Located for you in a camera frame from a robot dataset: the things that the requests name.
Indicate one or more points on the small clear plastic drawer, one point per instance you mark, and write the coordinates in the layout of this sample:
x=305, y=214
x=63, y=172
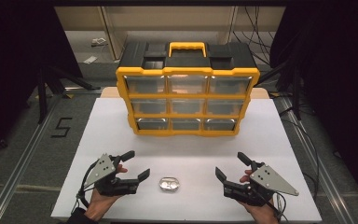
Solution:
x=169, y=184

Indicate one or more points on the aluminium floor rail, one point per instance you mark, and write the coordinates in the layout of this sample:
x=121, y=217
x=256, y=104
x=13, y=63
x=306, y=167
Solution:
x=18, y=168
x=326, y=174

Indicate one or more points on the beige shelf frame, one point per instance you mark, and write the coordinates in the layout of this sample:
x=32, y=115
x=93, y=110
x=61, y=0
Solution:
x=115, y=31

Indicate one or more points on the person's right hand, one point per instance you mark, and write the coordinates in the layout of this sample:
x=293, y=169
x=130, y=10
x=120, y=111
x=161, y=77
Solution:
x=261, y=214

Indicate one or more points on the crumpled white paper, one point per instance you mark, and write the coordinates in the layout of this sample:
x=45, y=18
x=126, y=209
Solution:
x=99, y=41

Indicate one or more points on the person's left hand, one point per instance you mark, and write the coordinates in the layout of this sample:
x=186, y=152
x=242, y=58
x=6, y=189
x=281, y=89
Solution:
x=101, y=203

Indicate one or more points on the flat white paper slip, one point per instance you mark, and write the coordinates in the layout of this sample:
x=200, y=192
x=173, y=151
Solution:
x=90, y=60

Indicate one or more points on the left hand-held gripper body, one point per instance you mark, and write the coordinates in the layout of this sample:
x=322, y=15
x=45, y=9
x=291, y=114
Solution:
x=118, y=186

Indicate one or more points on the black tripod stand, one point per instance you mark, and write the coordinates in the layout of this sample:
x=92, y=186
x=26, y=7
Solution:
x=43, y=93

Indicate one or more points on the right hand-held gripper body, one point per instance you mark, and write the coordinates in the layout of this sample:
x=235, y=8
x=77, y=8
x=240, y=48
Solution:
x=245, y=193

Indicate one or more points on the yellow black drawer organizer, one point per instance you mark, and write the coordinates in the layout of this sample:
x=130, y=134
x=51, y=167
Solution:
x=186, y=62

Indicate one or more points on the black curtain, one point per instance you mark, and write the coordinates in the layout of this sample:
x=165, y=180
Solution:
x=338, y=77
x=15, y=62

